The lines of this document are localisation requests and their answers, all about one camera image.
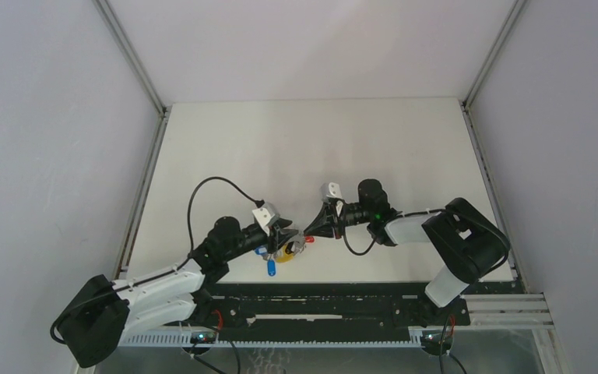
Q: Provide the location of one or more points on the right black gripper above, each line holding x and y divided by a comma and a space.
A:
323, 224

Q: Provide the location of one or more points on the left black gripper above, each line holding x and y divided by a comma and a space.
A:
279, 234

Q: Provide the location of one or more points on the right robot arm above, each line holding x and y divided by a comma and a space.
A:
469, 245

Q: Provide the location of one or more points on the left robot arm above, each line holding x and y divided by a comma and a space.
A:
105, 313

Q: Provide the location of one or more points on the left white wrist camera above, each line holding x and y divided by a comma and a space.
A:
265, 217

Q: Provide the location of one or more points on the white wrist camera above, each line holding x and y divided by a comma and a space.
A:
330, 191
265, 217

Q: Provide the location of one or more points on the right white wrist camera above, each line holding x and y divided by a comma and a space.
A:
330, 191

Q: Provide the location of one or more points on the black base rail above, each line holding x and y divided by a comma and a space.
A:
322, 313

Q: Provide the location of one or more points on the left aluminium frame post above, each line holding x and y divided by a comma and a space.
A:
129, 53

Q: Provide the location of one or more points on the aluminium frame post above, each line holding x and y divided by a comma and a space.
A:
501, 39
129, 53

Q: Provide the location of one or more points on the right aluminium frame post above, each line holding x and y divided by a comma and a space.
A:
501, 39

